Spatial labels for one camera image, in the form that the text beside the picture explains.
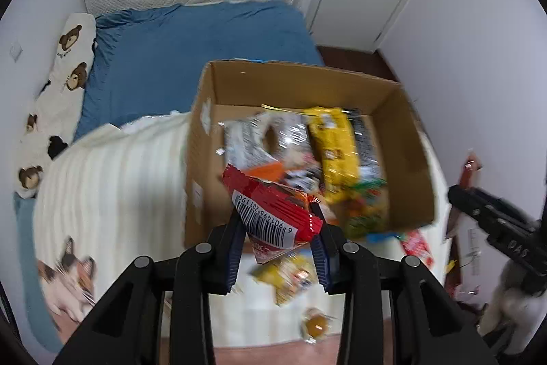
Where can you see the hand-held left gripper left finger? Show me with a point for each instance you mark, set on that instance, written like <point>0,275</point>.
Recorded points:
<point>235,245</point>

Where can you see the large yellow black packet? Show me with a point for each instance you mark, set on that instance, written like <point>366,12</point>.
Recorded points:
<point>333,151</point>

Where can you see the grey snack packet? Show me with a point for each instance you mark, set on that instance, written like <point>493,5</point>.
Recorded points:
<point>243,138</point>

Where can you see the bear print pillow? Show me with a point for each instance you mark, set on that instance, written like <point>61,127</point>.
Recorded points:
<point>64,61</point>

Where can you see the cat print blanket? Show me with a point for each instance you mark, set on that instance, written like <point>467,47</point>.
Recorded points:
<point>119,185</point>

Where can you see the long red snack packet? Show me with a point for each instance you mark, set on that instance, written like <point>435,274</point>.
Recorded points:
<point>416,247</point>

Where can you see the clear yellow-edged pastry packet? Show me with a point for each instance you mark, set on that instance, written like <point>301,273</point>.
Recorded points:
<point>316,325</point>

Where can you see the yellow snack packet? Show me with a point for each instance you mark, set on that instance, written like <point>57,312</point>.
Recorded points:
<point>286,275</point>

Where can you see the blue bed sheet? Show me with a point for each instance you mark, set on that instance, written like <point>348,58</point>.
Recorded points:
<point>192,48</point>

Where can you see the cardboard box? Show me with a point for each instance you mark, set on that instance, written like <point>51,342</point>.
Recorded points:
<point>397,134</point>

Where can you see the small cartoon face packet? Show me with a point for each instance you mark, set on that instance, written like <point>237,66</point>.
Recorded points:
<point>301,177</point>

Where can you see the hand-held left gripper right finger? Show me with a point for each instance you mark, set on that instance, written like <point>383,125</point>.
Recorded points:
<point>321,262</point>

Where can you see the orange snack packet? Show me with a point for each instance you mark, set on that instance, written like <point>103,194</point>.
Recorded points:
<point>267,170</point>

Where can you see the colourful candy bag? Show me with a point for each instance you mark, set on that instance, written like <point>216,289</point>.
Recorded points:
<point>363,211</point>

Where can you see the person's right forearm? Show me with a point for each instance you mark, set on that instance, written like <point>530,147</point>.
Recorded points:
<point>513,305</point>

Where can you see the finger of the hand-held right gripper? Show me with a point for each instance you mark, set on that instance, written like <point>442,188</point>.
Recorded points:
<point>478,206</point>

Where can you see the white wall outlet strip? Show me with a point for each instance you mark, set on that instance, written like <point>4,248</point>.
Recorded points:
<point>472,249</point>

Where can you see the small red snack packet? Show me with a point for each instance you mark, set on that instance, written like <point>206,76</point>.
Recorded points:
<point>273,202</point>

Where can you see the yellow plug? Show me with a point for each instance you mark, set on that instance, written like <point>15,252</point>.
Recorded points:
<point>451,266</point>

